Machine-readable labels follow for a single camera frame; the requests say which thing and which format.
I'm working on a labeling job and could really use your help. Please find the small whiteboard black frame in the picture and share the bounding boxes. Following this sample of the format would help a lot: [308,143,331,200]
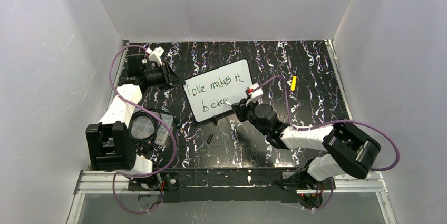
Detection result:
[183,59,253,122]

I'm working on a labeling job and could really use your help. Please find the black marker cap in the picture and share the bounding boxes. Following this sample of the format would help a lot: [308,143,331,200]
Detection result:
[207,134,213,144]

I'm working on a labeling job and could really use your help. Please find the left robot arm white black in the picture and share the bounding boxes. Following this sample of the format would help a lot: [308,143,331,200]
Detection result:
[86,50,185,177]

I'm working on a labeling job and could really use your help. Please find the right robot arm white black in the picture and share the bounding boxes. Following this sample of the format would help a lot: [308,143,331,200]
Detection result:
[231,99,381,189]

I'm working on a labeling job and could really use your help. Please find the black base bar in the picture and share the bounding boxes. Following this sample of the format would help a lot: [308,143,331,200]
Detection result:
[128,168,333,205]

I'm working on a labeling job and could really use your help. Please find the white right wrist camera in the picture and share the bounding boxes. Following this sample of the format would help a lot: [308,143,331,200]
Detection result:
[245,83,263,106]

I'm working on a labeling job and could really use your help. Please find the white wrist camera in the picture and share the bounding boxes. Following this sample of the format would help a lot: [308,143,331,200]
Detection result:
[245,83,263,106]
[145,47,164,66]

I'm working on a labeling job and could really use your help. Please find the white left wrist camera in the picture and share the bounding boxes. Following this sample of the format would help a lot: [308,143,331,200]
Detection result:
[145,47,164,66]

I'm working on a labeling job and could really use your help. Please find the whiteboard metal wire stand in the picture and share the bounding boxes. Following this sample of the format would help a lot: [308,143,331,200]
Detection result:
[209,116,220,126]

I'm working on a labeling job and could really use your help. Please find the aluminium rail left side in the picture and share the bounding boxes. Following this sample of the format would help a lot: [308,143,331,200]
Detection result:
[107,40,130,108]

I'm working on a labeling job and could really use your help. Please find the aluminium rail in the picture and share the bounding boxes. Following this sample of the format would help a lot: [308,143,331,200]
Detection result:
[107,40,130,108]
[73,169,389,195]
[325,39,367,167]

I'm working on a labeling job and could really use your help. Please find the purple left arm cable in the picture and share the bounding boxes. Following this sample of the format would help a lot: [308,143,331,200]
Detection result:
[108,44,178,215]

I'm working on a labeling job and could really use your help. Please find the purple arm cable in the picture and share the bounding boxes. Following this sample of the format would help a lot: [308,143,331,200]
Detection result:
[251,75,401,211]
[108,44,178,215]

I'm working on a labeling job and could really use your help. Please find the coiled black cable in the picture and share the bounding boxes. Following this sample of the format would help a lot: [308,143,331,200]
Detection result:
[127,109,168,144]

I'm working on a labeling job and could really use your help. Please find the aluminium rail right side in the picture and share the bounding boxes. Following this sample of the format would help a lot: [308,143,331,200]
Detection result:
[325,39,367,167]

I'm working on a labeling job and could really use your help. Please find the aluminium front rail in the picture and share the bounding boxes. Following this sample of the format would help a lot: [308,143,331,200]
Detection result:
[73,169,389,195]

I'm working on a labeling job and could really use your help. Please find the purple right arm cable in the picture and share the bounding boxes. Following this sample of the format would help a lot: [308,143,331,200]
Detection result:
[251,75,401,211]

